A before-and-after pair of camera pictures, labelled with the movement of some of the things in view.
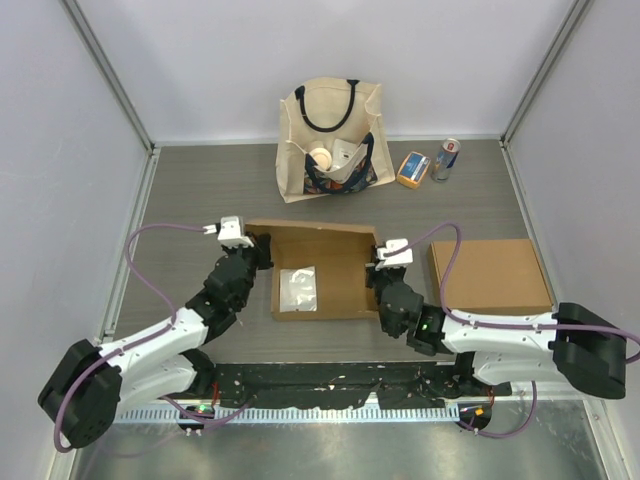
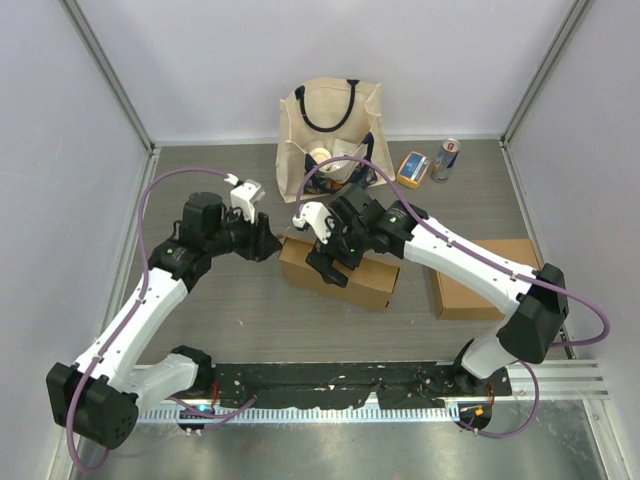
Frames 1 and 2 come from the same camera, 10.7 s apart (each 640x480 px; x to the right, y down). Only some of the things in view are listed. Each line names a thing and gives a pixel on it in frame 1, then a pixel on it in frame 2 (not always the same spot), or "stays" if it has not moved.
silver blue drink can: [447, 155] stays
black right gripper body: [379, 278] to [346, 244]
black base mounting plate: [297, 385] stays
